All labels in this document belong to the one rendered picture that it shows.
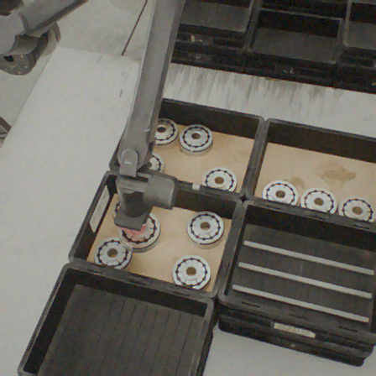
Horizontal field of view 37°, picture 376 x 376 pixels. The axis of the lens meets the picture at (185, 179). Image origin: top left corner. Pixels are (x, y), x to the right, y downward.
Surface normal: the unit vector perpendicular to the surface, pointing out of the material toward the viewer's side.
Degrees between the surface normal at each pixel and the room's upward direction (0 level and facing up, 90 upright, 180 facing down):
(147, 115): 42
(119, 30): 0
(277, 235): 0
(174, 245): 0
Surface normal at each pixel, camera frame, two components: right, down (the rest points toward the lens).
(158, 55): -0.16, 0.23
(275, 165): -0.04, -0.56
